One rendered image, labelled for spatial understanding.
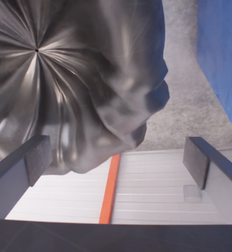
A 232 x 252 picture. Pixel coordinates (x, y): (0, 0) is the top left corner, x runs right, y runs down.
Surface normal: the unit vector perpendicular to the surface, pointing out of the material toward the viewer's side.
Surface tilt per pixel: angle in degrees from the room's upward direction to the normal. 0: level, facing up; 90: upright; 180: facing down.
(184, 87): 0
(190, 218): 90
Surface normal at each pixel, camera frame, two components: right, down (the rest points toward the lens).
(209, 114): -0.14, 0.66
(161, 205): -0.24, -0.75
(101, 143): -0.40, -0.15
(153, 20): 0.64, 0.22
